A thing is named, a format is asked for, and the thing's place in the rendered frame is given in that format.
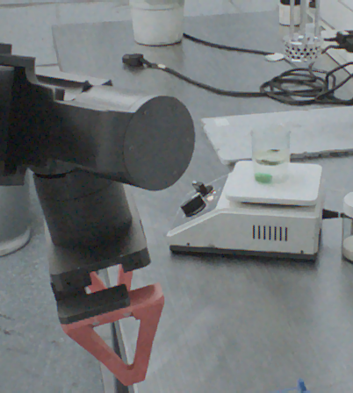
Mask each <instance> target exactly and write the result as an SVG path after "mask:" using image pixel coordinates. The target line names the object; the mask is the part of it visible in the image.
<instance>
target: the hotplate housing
mask: <svg viewBox="0 0 353 393"><path fill-rule="evenodd" d="M232 174H233V173H230V174H229V176H228V178H227V182H226V185H225V187H224V189H223V191H222V194H221V197H220V200H219V202H218V205H217V208H216V209H215V210H213V211H210V212H208V213H206V214H205V215H203V216H201V217H199V218H195V219H193V220H192V221H190V222H188V223H186V224H184V225H180V226H178V227H176V228H174V229H172V230H169V231H168V233H167V235H166V240H167V242H169V250H179V251H193V252H207V253H219V254H245V255H258V256H262V257H271V258H285V259H298V260H310V261H315V256H316V254H317V253H318V248H319V242H320V235H321V225H322V219H325V218H338V216H339V211H332V210H329V209H325V208H324V188H325V179H321V185H320V191H319V196H318V201H317V203H316V204H314V205H297V204H268V203H253V202H238V201H230V200H227V199H226V190H227V186H228V184H229V182H230V179H231V176H232Z"/></svg>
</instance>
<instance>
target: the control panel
mask: <svg viewBox="0 0 353 393"><path fill-rule="evenodd" d="M228 176H229V175H225V176H223V177H221V178H220V179H218V180H216V181H214V182H211V183H209V184H207V185H212V186H213V189H215V190H216V191H215V192H213V193H211V192H210V193H209V194H207V195H206V196H204V199H205V202H206V207H205V208H204V209H203V210H202V211H201V212H199V213H198V214H196V215H194V216H191V217H186V215H185V214H184V211H183V210H182V208H181V207H179V210H178V212H177V214H176V216H175V218H174V221H173V223H172V225H171V227H170V229H169V230H172V229H174V228H176V227H178V226H180V225H184V224H186V223H188V222H190V221H192V220H193V219H195V218H199V217H201V216H203V215H205V214H206V213H208V212H210V211H213V210H215V209H216V208H217V205H218V202H219V200H220V197H221V194H222V191H223V189H224V187H225V185H226V182H227V178H228ZM207 185H206V186H207ZM196 192H197V191H196V190H194V191H192V192H191V193H189V194H187V195H186V196H185V199H184V201H183V203H185V202H186V201H187V200H189V199H190V198H192V197H193V195H194V194H195V193H196ZM210 196H213V198H211V199H208V198H209V197H210Z"/></svg>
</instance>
